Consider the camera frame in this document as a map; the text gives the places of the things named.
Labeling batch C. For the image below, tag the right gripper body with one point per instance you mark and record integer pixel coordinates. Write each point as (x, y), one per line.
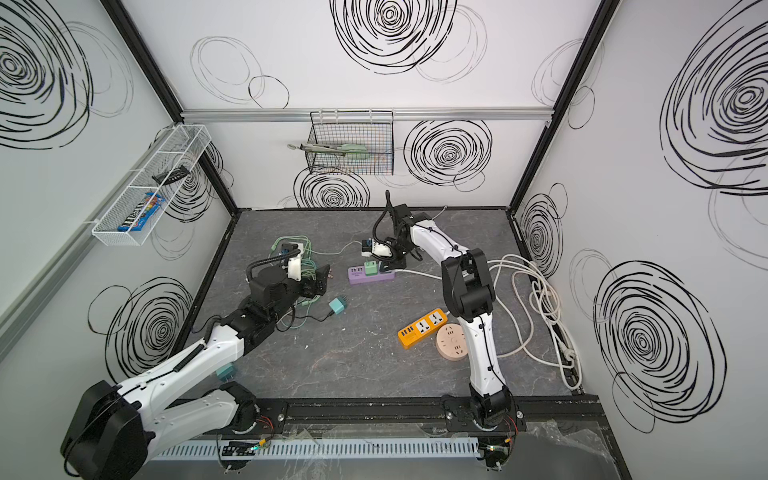
(395, 253)

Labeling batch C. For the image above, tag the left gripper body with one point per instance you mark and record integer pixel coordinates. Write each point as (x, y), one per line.
(321, 279)

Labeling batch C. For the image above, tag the teal charger plug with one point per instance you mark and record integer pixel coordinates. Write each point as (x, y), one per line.
(338, 305)
(226, 373)

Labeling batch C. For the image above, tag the light green charger plug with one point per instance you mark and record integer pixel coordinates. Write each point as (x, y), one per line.
(371, 268)

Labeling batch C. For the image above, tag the purple power strip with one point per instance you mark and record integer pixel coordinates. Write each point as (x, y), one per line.
(357, 276)

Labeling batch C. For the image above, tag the orange power strip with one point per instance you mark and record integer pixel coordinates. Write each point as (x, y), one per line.
(422, 328)

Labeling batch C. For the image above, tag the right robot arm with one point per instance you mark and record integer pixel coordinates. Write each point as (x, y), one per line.
(468, 293)

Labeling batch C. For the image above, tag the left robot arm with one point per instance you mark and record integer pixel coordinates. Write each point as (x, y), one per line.
(118, 428)

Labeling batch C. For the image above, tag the teal charger plug front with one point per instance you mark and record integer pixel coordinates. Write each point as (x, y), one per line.
(226, 373)

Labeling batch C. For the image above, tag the round pink power strip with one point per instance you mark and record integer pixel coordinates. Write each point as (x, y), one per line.
(451, 342)

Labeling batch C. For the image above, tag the green tongs in basket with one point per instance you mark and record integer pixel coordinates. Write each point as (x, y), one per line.
(353, 151)

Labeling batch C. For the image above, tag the blue candy packet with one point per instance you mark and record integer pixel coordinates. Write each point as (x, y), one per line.
(142, 212)

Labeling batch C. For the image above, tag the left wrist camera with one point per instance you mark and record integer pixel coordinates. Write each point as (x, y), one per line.
(293, 264)

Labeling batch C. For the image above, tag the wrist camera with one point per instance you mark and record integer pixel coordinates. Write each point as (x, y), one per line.
(293, 264)
(373, 248)

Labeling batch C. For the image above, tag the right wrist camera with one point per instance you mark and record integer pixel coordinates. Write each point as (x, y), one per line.
(373, 248)

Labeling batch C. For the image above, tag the black wire basket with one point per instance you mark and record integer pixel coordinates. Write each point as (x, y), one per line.
(356, 141)

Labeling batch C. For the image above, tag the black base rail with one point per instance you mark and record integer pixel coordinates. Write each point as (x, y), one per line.
(275, 416)

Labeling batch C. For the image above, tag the grey slotted cable duct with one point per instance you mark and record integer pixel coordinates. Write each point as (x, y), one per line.
(311, 449)

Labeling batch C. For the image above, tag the white wire shelf basket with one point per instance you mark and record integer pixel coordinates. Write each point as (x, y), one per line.
(185, 201)

